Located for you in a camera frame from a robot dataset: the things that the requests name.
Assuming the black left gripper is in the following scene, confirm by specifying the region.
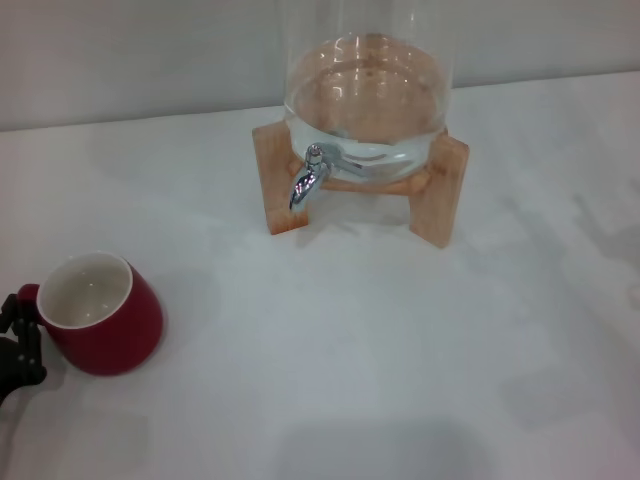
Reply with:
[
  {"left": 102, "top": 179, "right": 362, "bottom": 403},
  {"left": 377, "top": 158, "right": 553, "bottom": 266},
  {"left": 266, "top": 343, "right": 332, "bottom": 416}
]
[{"left": 0, "top": 292, "right": 49, "bottom": 407}]

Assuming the red ceramic cup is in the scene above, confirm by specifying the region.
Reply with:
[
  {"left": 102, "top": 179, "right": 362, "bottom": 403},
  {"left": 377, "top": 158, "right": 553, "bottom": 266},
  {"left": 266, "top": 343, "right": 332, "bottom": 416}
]
[{"left": 18, "top": 251, "right": 166, "bottom": 376}]

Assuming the chrome faucet tap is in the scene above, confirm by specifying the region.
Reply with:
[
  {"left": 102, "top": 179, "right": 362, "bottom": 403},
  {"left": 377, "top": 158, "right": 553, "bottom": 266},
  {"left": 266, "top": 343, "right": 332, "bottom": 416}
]
[{"left": 288, "top": 142, "right": 367, "bottom": 212}]

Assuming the clear glass dispenser jar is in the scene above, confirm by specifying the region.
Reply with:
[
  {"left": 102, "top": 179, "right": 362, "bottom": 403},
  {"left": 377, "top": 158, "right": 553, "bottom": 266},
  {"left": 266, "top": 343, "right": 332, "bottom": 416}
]
[{"left": 277, "top": 0, "right": 454, "bottom": 179}]

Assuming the wooden dispenser stand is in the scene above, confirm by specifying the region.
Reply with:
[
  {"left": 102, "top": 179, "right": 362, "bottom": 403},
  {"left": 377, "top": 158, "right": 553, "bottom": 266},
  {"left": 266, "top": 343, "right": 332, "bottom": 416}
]
[{"left": 251, "top": 123, "right": 470, "bottom": 250}]

